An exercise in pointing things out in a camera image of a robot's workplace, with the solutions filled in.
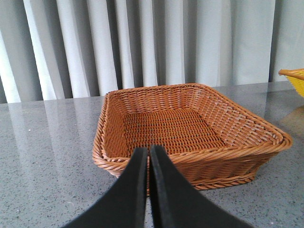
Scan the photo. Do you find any grey pleated curtain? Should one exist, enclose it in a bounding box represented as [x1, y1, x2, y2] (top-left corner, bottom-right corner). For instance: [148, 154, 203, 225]
[0, 0, 304, 103]

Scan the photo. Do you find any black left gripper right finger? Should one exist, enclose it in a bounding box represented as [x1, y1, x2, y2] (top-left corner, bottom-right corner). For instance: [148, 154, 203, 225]
[150, 145, 251, 228]

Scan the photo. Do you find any brown wicker basket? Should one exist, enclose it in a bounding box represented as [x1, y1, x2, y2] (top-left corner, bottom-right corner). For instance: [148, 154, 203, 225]
[92, 83, 292, 190]

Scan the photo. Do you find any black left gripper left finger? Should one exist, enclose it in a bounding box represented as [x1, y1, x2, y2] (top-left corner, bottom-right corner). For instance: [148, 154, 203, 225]
[65, 148, 148, 228]

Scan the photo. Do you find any yellow woven basket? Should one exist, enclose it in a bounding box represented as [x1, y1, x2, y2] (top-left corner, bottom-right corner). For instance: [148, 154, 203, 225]
[278, 68, 304, 97]

